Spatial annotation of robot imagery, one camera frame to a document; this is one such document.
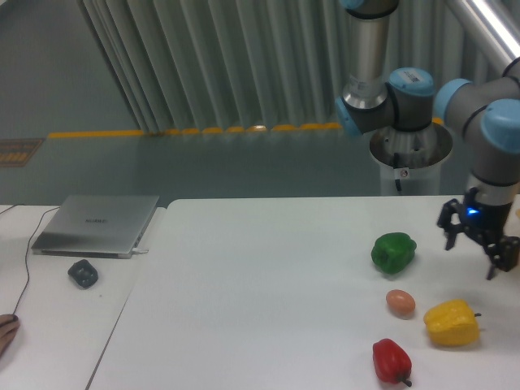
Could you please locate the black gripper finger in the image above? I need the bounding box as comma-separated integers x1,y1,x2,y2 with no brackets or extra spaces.
483,236,519,280
436,199,465,250

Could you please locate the brown egg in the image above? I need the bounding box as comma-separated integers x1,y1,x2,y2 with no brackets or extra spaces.
386,289,416,317

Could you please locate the person's hand on mouse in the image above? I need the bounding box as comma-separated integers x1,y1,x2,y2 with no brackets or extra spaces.
0,314,20,355

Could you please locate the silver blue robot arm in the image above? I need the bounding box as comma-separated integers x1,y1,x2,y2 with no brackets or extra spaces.
336,1,519,277

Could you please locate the silver closed laptop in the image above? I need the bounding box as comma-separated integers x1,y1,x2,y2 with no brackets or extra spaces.
32,195,159,259

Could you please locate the black mouse cable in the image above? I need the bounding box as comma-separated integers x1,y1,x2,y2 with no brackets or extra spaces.
0,203,60,317

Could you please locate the grey pleated curtain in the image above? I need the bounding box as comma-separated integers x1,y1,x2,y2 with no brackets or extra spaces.
76,0,520,134

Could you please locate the red bell pepper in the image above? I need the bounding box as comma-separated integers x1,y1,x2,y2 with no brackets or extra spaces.
372,339,412,387

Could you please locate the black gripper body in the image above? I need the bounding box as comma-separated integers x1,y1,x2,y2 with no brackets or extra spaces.
459,187,513,240

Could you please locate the white usb plug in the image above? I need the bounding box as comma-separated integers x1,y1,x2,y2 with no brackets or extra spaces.
132,248,149,255

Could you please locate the green bell pepper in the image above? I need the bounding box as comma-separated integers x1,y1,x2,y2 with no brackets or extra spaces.
370,232,417,275

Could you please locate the yellow bell pepper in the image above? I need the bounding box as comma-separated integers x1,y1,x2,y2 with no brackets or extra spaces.
423,299,480,347

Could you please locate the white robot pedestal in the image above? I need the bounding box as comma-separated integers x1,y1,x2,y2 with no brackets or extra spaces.
369,122,453,196

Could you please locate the small black device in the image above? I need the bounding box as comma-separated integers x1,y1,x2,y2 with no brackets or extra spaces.
67,259,98,289

